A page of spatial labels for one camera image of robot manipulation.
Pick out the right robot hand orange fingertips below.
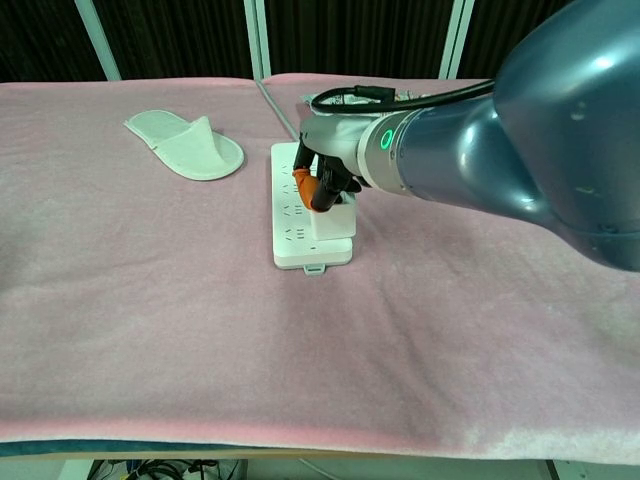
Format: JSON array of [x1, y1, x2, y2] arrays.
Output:
[[291, 114, 372, 214]]

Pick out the white plug adapter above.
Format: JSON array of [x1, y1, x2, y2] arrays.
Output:
[[309, 196, 358, 243]]

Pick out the white power strip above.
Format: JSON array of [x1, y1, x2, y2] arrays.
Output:
[[269, 142, 358, 276]]

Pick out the snack bag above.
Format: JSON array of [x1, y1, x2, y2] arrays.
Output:
[[299, 86, 437, 120]]

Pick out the white disposable slipper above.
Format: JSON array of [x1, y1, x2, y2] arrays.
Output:
[[122, 109, 246, 182]]

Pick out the pink blanket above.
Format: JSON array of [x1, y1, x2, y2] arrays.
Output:
[[0, 73, 640, 459]]

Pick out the grey power strip cable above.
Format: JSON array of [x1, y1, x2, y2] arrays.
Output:
[[255, 78, 300, 145]]

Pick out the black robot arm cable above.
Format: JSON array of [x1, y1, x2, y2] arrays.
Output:
[[310, 79, 497, 115]]

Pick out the pale partition frame post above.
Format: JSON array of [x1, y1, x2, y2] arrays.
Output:
[[242, 0, 273, 81], [74, 0, 123, 82], [438, 0, 474, 79]]

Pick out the black floor cable bundle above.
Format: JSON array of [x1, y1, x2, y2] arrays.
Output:
[[89, 458, 242, 480]]

